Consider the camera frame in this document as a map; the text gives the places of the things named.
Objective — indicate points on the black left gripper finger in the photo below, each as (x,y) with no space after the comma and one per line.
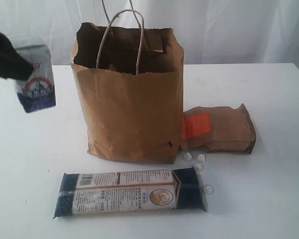
(12,65)

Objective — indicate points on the blue white milk carton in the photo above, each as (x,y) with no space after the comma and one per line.
(38,92)

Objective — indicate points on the dark blue noodle packet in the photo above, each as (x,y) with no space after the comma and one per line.
(130,191)

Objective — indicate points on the white candy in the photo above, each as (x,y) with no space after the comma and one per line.
(198,166)
(208,189)
(187,156)
(201,157)

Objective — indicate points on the brown paper shopping bag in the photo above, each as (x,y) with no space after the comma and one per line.
(130,87)

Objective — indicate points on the white backdrop curtain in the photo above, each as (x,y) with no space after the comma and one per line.
(210,31)

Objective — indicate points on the brown pouch with orange label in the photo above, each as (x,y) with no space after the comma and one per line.
(218,129)

